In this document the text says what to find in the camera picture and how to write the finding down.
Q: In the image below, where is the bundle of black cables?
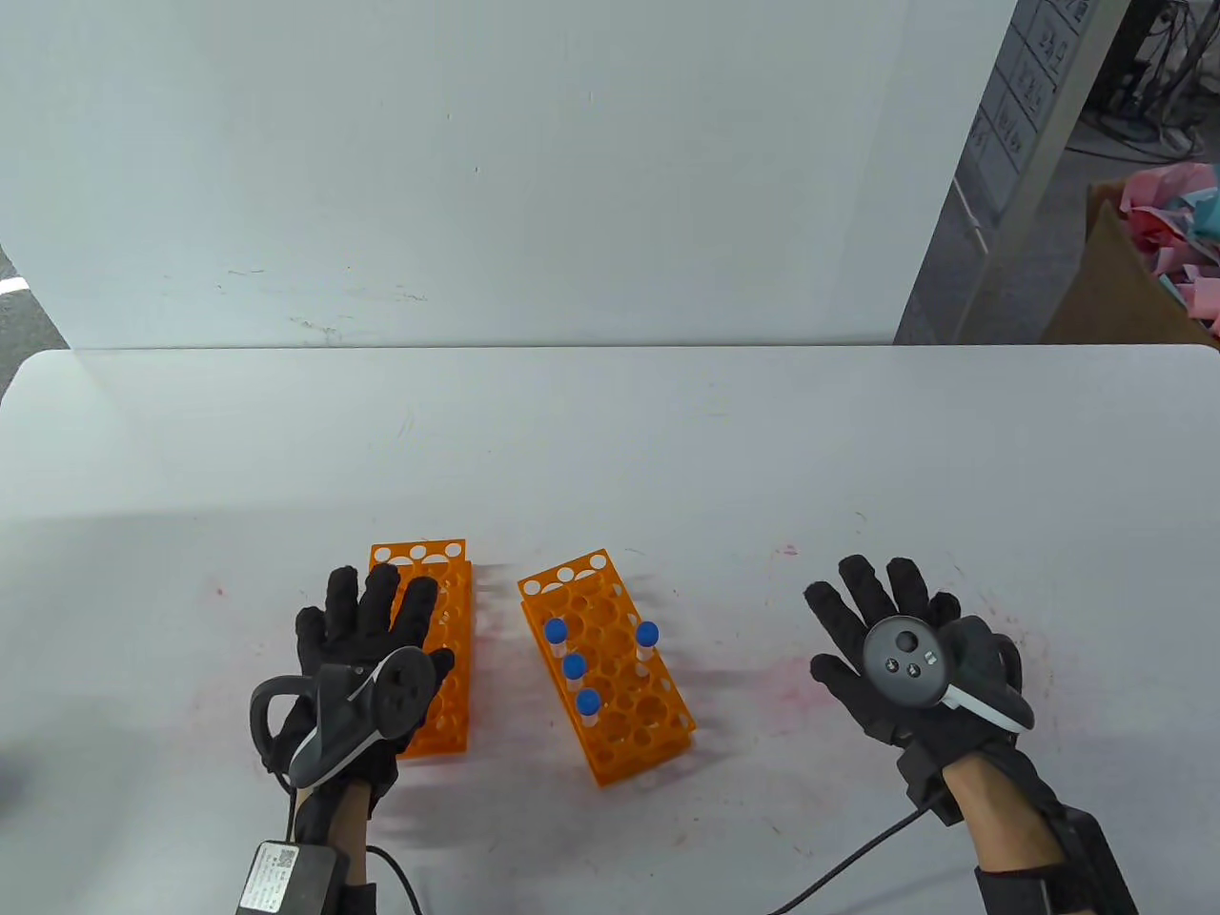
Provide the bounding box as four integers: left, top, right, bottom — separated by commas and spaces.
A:
1087, 0, 1220, 158

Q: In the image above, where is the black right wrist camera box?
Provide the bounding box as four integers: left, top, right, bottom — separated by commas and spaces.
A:
974, 805, 1140, 915

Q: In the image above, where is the brown cardboard box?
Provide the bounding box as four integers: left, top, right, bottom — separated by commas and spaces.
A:
1044, 179, 1220, 346

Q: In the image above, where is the grey left hand controller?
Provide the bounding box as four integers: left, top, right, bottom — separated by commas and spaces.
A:
249, 646, 435, 790

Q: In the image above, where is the grey partition with paper labels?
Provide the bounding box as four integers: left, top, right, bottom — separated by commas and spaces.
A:
894, 0, 1097, 346

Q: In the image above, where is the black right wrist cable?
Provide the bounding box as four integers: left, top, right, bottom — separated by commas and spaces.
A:
770, 808, 927, 915

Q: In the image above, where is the grey hand controller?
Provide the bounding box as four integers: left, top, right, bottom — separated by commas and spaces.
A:
863, 617, 1037, 733
249, 646, 435, 790

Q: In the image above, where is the person's right hand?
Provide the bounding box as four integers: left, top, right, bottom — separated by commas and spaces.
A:
803, 555, 1035, 825

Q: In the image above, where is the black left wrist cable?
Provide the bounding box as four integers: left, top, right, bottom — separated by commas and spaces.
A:
365, 844, 422, 915

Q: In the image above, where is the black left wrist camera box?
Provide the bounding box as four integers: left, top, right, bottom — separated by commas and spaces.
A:
235, 839, 377, 915

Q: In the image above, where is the person's right forearm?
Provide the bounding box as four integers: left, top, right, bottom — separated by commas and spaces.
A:
942, 758, 1064, 873

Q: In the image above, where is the pile of pink paper scraps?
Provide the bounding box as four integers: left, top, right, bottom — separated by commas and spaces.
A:
1120, 162, 1220, 330

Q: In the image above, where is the person's left forearm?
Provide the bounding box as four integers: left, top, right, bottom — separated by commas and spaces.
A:
294, 777, 373, 883

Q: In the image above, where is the person's left hand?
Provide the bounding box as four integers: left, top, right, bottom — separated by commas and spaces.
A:
270, 562, 457, 819

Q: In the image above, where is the orange test tube rack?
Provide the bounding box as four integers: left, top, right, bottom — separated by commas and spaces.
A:
366, 539, 475, 759
518, 548, 697, 790

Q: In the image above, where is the white backdrop board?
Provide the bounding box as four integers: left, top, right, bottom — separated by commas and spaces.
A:
0, 0, 1021, 349

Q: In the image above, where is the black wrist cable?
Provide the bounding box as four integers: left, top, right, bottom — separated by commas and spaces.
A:
770, 808, 927, 915
365, 844, 422, 915

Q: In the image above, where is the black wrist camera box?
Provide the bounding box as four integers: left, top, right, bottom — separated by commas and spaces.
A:
235, 839, 377, 915
974, 805, 1140, 915

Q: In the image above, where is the grey right hand controller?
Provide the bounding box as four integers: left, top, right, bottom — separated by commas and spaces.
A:
863, 617, 1037, 733

